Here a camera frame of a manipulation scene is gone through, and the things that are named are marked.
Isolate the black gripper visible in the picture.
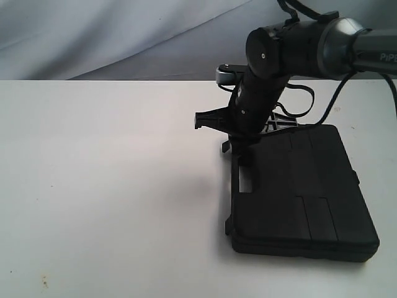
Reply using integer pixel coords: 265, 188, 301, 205
194, 107, 298, 166

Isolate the black plastic carrying case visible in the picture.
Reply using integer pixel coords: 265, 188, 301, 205
225, 125, 380, 262

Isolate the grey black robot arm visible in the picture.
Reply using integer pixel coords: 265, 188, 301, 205
195, 1, 396, 150

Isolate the white backdrop cloth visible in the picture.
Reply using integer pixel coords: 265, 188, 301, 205
0, 0, 397, 81

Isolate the black cable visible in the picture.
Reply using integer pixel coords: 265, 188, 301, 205
272, 70, 397, 128

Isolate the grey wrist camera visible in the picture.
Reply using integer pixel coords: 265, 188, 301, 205
215, 64, 248, 86

